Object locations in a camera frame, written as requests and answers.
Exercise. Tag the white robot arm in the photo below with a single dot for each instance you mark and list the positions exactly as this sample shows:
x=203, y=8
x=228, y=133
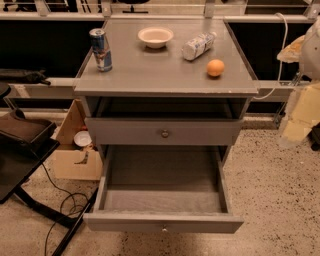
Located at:
x=309, y=62

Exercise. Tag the white cup in box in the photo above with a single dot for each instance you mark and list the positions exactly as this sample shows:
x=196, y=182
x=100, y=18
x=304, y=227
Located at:
x=82, y=139

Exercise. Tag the blue silver drink can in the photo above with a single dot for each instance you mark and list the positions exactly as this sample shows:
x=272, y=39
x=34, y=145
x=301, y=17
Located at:
x=101, y=49

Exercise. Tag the grey drawer cabinet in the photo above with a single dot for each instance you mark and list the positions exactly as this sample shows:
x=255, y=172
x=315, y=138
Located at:
x=160, y=83

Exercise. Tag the cardboard box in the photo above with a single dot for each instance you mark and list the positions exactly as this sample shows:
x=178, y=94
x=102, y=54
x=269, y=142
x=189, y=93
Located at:
x=69, y=160

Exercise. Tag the grey closed upper drawer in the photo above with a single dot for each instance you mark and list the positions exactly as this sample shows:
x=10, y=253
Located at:
x=120, y=131

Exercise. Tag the black chair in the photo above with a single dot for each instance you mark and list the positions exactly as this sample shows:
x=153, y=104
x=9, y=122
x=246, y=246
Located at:
x=25, y=145

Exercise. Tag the white bowl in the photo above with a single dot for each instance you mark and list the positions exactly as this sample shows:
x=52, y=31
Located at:
x=155, y=37

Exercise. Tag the white plastic bottle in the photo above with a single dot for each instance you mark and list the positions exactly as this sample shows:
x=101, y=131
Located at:
x=195, y=47

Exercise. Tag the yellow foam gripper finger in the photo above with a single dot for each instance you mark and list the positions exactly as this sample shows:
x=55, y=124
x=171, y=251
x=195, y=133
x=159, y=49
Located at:
x=291, y=53
x=302, y=113

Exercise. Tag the black object on ledge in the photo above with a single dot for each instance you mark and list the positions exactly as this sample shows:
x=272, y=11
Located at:
x=23, y=76

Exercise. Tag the grey open lower drawer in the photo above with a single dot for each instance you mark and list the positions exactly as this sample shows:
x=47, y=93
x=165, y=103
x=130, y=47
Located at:
x=177, y=189

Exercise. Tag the orange fruit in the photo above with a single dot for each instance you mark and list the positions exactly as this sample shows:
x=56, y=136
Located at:
x=215, y=68

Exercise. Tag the grey metal rail frame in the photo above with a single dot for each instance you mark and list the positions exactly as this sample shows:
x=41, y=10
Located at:
x=59, y=43

